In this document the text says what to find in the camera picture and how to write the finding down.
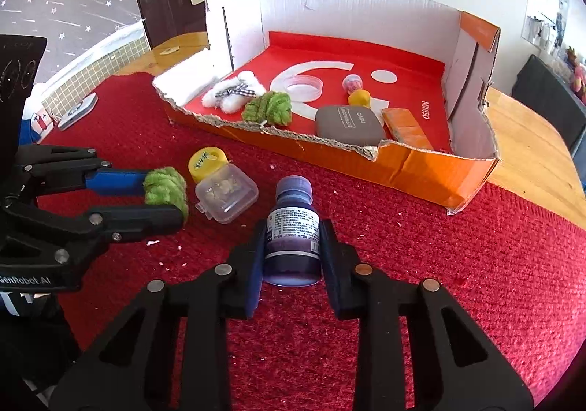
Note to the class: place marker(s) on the green fluffy scrunchie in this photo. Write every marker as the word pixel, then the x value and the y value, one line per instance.
pixel 166 186
pixel 273 108

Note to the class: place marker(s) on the yellow capped small jar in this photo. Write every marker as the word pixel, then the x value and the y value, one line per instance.
pixel 206 161

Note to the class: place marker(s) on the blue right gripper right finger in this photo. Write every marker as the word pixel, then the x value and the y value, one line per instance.
pixel 455 364

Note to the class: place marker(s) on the white power bank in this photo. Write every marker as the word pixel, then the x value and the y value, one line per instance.
pixel 76 113

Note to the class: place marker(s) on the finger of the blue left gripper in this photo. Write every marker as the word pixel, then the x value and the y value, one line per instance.
pixel 137 220
pixel 116 182

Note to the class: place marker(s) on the clear round plastic dish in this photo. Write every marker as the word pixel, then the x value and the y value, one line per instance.
pixel 303 88

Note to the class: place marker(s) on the clear square plastic case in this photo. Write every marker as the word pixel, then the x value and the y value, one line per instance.
pixel 226 194

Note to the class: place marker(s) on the white fluffy star hair clip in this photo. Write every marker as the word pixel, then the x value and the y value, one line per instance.
pixel 231 95

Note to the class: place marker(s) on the purple bottle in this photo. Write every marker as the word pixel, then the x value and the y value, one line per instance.
pixel 292 255

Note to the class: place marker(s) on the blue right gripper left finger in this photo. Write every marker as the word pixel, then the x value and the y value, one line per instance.
pixel 129 366

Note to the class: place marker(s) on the orange soap bar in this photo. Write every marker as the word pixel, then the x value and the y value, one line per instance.
pixel 405 128

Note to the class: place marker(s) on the orange cardboard box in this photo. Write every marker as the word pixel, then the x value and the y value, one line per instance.
pixel 238 31

